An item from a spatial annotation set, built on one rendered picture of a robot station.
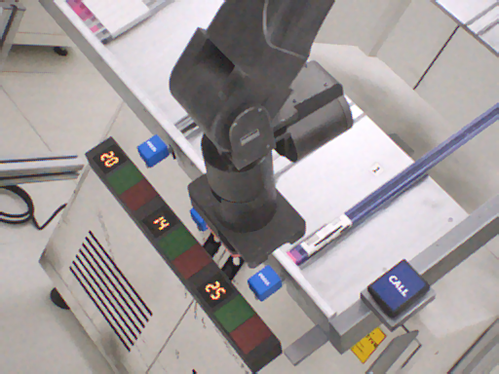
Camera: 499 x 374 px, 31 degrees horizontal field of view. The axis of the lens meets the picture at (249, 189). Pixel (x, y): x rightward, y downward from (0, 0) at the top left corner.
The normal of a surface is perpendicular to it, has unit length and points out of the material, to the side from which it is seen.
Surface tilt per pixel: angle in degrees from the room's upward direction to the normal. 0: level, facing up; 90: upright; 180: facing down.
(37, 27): 90
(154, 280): 90
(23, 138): 0
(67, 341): 0
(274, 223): 41
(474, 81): 90
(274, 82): 86
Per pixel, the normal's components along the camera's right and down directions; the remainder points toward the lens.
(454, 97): -0.65, 0.08
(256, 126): 0.53, 0.62
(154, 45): -0.10, -0.49
